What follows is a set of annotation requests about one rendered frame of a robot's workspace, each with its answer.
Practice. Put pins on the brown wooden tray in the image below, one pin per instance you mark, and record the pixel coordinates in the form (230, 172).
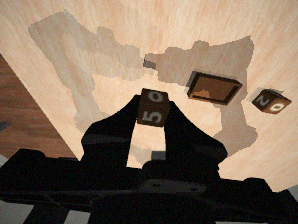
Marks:
(213, 89)

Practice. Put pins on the brown number cube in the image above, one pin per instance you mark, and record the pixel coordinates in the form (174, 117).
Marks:
(271, 102)
(154, 108)

